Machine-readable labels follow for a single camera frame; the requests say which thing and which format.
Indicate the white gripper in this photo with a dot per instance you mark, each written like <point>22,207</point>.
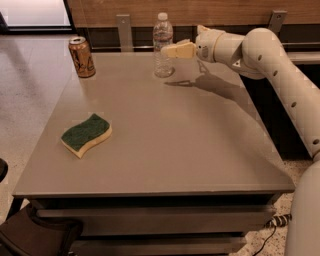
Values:
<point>207,46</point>

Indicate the clear plastic water bottle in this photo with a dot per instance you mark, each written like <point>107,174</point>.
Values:
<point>162,37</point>

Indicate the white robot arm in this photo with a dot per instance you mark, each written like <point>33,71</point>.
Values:
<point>260,54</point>

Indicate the green and yellow sponge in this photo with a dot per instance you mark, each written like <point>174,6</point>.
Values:
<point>86,135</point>

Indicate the brown soda can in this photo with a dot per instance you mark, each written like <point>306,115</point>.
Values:
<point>81,56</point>

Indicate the grey metal table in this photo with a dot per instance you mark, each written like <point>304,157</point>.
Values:
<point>190,140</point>

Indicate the upper grey drawer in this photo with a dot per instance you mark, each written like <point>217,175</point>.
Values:
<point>165,220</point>

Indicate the grey drawer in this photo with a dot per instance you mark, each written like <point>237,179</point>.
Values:
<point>180,246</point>
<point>165,220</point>

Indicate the white power strip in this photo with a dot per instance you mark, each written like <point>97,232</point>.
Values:
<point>279,221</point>

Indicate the lower grey drawer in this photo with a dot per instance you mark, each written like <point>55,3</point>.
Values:
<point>180,246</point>

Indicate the dark brown chair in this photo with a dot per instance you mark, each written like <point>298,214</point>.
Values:
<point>24,234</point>

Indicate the left metal wall bracket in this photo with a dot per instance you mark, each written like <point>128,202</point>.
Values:
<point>125,32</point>

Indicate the metal wall bracket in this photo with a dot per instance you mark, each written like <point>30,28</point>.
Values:
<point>276,20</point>
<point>125,32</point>

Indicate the metal rail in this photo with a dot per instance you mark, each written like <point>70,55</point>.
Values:
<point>291,47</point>

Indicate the right metal wall bracket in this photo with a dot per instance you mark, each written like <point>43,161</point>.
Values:
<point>276,20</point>

